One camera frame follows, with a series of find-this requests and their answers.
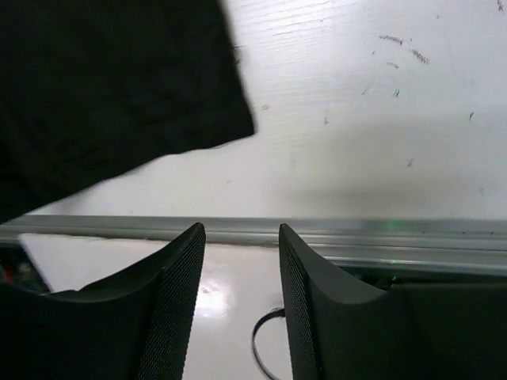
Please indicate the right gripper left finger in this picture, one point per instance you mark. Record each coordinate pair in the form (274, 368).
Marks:
(134, 324)

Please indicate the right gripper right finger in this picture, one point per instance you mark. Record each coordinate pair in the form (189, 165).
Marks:
(388, 326)

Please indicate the aluminium front rail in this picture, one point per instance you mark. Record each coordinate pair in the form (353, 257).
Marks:
(441, 245)

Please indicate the black skirt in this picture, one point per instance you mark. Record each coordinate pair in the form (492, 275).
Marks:
(91, 90)

